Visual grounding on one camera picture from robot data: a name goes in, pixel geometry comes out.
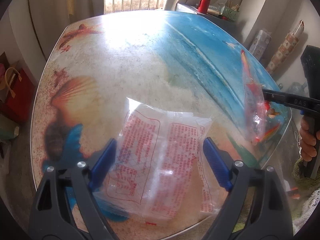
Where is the green mesh storage basket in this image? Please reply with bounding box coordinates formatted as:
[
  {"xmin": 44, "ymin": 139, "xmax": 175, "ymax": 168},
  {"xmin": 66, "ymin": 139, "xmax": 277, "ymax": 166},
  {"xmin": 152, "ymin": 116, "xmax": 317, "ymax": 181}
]
[{"xmin": 221, "ymin": 6, "xmax": 239, "ymax": 22}]

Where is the person right hand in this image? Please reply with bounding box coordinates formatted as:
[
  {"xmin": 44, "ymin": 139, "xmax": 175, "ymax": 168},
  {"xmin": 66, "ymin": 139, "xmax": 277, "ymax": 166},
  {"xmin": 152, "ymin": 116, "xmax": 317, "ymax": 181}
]
[{"xmin": 299, "ymin": 116, "xmax": 319, "ymax": 162}]

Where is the red gift bag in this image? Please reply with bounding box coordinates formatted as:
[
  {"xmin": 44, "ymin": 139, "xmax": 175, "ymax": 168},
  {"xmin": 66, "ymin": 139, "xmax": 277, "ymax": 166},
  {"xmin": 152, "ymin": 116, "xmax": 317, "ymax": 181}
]
[{"xmin": 1, "ymin": 69, "xmax": 35, "ymax": 124}]

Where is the grey cabinet box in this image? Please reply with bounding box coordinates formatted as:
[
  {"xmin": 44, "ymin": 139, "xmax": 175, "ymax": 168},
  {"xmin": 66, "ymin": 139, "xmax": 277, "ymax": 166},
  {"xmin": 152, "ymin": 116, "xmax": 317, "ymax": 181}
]
[{"xmin": 176, "ymin": 3, "xmax": 235, "ymax": 29}]

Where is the large clear water jug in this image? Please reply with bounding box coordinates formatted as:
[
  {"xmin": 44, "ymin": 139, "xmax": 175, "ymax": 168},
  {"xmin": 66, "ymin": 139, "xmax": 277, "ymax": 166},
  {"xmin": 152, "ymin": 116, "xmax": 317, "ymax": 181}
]
[{"xmin": 286, "ymin": 82, "xmax": 308, "ymax": 96}]

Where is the clear bag with red print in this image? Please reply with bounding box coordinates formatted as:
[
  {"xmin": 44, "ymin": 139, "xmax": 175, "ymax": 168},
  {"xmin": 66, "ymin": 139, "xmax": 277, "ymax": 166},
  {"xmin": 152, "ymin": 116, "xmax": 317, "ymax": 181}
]
[{"xmin": 94, "ymin": 98, "xmax": 220, "ymax": 224}]

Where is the patterned tissue pack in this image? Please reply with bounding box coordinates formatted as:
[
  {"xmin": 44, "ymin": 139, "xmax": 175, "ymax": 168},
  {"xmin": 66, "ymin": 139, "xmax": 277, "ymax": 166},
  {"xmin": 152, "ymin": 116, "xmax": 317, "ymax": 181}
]
[{"xmin": 249, "ymin": 29, "xmax": 272, "ymax": 61}]

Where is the clear wrapper with red stripes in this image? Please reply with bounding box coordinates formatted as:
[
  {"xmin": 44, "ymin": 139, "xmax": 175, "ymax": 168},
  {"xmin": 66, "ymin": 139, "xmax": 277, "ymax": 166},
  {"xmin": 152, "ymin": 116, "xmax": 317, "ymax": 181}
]
[{"xmin": 240, "ymin": 50, "xmax": 281, "ymax": 145}]

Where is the red thermos flask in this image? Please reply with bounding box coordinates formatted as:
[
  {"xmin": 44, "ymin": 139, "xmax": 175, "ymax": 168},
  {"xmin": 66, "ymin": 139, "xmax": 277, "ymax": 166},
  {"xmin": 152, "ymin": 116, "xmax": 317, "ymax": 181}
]
[{"xmin": 197, "ymin": 0, "xmax": 210, "ymax": 14}]

